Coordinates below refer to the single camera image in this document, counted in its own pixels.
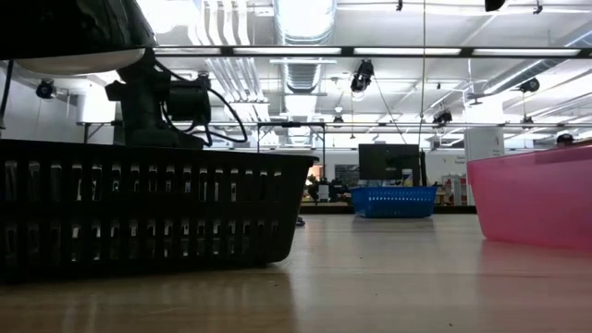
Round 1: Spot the dark background equipment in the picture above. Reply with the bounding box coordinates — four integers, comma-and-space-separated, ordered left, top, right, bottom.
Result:
304, 175, 351, 204

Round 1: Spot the black background monitor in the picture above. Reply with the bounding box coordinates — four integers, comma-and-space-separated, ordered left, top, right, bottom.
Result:
358, 142, 427, 188

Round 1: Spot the black plastic basket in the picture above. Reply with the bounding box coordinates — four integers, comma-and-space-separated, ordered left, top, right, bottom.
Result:
0, 138, 320, 284

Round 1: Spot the black background rig frame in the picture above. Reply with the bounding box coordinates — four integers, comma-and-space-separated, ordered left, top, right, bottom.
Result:
76, 120, 121, 144

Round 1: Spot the white room column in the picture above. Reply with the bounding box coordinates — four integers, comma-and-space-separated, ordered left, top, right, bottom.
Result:
463, 127, 506, 163

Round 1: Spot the silver ceiling air duct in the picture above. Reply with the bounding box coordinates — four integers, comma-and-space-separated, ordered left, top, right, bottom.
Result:
272, 0, 339, 144

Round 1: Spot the blue plastic basket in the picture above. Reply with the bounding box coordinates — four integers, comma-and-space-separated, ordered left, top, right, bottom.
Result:
350, 185, 438, 219

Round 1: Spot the pink translucent plastic bin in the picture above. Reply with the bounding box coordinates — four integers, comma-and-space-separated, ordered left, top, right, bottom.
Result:
466, 142, 592, 253

